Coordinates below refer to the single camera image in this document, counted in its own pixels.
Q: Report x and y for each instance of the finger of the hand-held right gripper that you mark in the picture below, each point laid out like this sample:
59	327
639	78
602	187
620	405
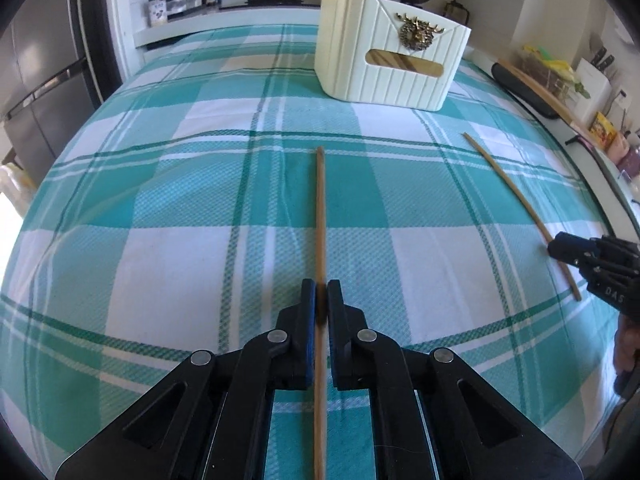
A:
567	247

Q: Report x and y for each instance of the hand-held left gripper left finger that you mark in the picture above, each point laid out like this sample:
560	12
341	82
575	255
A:
307	340

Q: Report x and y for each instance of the pink cup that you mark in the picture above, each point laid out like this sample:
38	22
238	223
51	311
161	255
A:
621	146

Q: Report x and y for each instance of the yellow snack packet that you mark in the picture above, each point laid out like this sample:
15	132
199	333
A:
603	130

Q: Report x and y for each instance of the white knife block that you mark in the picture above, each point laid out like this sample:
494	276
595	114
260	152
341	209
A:
595	82

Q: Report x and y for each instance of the wooden cutting board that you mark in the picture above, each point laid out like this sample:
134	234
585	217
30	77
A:
550	97

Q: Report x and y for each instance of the wooden chopstick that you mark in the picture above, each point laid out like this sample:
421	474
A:
505	175
320	220

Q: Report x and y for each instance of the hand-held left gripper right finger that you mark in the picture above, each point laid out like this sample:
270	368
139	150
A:
336	340

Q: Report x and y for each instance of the white ribbed utensil holder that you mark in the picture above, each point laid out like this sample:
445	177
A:
350	60

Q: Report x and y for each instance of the stainless steel refrigerator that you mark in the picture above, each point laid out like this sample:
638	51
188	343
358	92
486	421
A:
40	60

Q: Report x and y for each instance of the bag of dried goods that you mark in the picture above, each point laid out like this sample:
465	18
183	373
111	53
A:
550	67

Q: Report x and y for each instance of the teal plaid tablecloth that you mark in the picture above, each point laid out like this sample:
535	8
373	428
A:
175	210

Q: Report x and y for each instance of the person's right hand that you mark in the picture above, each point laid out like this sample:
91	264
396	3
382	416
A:
627	350

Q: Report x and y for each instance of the black-lidded spice jar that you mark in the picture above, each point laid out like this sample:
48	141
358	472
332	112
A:
157	10

